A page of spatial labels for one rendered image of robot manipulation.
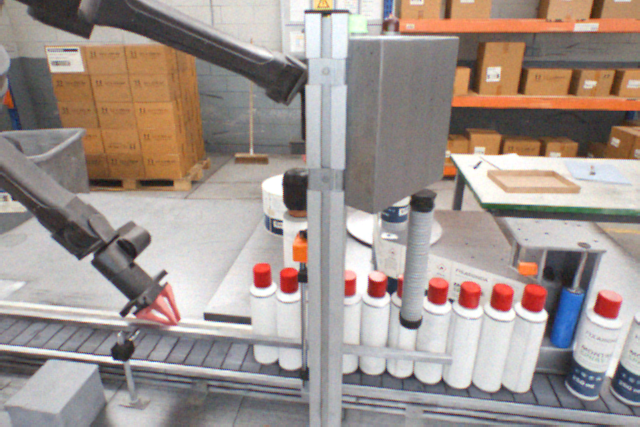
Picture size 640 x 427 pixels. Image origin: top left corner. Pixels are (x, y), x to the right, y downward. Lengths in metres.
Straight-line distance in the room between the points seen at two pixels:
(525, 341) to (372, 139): 0.49
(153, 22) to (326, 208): 0.35
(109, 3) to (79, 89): 3.75
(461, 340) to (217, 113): 4.91
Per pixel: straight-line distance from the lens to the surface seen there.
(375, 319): 0.73
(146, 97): 4.07
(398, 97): 0.44
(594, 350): 0.84
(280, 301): 0.73
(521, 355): 0.81
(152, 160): 4.20
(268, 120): 5.22
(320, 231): 0.48
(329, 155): 0.45
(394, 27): 0.54
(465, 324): 0.74
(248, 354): 0.87
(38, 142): 3.73
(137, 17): 0.62
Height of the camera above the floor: 1.48
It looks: 21 degrees down
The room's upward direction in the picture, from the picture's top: straight up
